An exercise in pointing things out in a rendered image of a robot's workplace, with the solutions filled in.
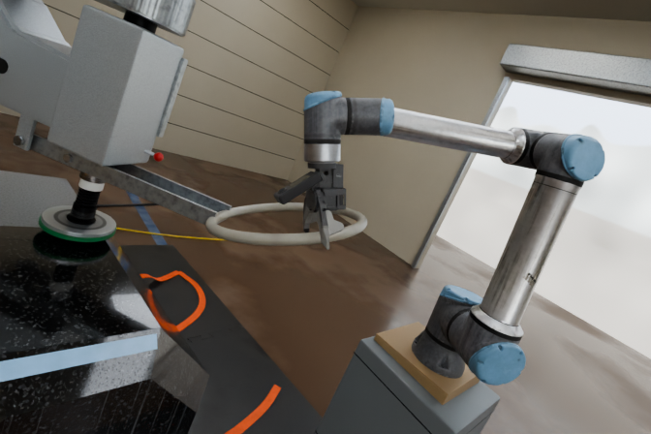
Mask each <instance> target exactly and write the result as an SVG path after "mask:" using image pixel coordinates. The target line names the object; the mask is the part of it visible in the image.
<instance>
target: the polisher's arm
mask: <svg viewBox="0 0 651 434"><path fill-rule="evenodd" d="M71 49H72V48H71V47H70V45H69V44H68V43H66V41H65V40H64V38H63V36H62V34H61V32H60V30H59V28H58V27H57V25H56V23H55V21H54V19H53V17H52V15H51V14H50V12H49V10H48V8H47V6H46V5H45V4H44V2H43V1H42V0H0V105H2V106H4V107H6V108H8V109H12V110H14V111H16V112H18V113H20V118H19V121H18V125H17V129H16V133H15V135H16V136H22V137H23V138H24V143H23V145H15V144H14V145H15V146H17V147H19V148H21V149H23V150H26V151H29V150H30V146H31V143H32V139H33V136H34V132H35V129H36V125H37V121H38V122H40V123H42V124H44V125H47V126H48V127H50V125H51V121H52V117H53V115H54V111H55V107H56V104H57V100H58V96H59V93H60V89H61V85H62V81H63V78H64V75H65V71H66V68H67V64H68V60H69V57H70V53H71Z"/></svg>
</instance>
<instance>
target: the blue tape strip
mask: <svg viewBox="0 0 651 434"><path fill-rule="evenodd" d="M155 349H157V333H156V334H150V335H145V336H140V337H135V338H129V339H124V340H118V341H112V342H107V343H102V344H97V345H91V346H85V347H80V348H74V349H70V350H64V351H58V352H53V353H47V354H42V355H36V356H27V357H21V358H16V359H10V360H4V361H0V382H5V381H9V380H13V379H18V378H22V377H27V376H32V375H37V374H41V373H46V372H50V371H55V370H59V369H64V368H69V367H73V366H78V365H83V364H87V363H91V362H96V361H101V360H105V359H110V358H115V357H123V356H127V355H132V354H137V353H141V352H146V351H151V350H155Z"/></svg>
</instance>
